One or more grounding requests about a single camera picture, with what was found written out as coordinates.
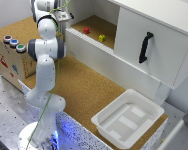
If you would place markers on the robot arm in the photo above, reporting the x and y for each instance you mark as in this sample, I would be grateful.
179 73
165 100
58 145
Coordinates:
44 73

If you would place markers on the pink block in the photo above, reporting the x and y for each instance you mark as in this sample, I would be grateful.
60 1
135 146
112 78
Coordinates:
86 30

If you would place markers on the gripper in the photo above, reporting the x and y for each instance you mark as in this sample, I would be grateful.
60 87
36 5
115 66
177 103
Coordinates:
63 15

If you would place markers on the white sliding door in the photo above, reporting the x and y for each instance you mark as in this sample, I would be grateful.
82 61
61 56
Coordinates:
150 50

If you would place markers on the white plastic box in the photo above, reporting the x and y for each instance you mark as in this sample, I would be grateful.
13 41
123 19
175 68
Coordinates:
129 121

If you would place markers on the yellow block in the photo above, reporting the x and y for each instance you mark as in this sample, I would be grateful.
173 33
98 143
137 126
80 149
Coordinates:
102 38

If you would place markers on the blue button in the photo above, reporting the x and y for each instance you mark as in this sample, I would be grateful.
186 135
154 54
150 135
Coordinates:
14 42

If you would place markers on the white cabinet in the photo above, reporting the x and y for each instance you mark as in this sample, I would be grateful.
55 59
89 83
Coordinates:
104 63

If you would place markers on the green button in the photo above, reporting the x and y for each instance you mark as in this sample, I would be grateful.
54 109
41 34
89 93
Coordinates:
20 48

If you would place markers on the red button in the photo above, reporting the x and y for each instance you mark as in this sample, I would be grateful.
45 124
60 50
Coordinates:
7 38

